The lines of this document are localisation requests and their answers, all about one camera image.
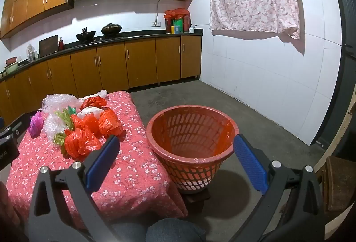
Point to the wooden stool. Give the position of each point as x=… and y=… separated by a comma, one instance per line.
x=339, y=183

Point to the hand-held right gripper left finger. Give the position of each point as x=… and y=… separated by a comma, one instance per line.
x=101, y=164

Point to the red plastic bag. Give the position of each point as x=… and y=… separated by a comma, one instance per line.
x=176, y=12

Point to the row of wooden base cabinets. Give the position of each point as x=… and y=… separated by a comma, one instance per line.
x=111, y=64

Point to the person's blue jeans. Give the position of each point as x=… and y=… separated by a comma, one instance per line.
x=172, y=231

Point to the dark cutting board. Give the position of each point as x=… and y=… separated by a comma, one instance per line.
x=47, y=47

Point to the black kitchen countertop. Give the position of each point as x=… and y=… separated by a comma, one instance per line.
x=139, y=34

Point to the orange plastic mesh basket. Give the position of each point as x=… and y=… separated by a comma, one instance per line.
x=192, y=172

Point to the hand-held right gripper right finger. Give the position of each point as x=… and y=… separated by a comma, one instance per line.
x=250, y=161

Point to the red thermos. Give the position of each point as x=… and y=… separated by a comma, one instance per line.
x=167, y=26
x=187, y=24

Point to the person's left forearm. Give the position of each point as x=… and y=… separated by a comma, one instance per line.
x=7, y=208

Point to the red bottle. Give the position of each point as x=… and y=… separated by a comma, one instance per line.
x=61, y=44

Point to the purple plastic bag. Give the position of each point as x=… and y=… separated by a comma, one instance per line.
x=36, y=125

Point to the small clear bubble wrap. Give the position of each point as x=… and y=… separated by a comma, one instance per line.
x=52, y=126

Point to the green basin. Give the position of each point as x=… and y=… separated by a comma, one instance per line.
x=11, y=67

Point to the black wok with lid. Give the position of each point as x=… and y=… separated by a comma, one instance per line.
x=111, y=28

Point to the orange plastic bag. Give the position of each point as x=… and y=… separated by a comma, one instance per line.
x=80, y=144
x=86, y=124
x=93, y=103
x=111, y=122

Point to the red basin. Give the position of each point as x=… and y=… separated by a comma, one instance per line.
x=11, y=60

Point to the green plastic bag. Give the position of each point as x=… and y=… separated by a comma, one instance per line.
x=65, y=117

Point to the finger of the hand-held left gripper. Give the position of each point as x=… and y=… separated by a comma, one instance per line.
x=11, y=127

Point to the gas stove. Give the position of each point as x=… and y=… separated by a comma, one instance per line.
x=97, y=40

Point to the white wall outlet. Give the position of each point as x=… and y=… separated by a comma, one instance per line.
x=156, y=24

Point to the small blue box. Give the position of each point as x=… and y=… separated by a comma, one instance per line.
x=177, y=30

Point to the red floral tablecloth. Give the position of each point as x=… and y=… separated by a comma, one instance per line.
x=133, y=169

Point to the green box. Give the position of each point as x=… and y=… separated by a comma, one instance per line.
x=178, y=22

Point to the clear plastic bag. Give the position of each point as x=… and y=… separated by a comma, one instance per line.
x=100, y=93

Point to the white mug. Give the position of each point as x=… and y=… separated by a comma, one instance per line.
x=191, y=30

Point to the white plastic bag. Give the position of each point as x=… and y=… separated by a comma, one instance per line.
x=90, y=113

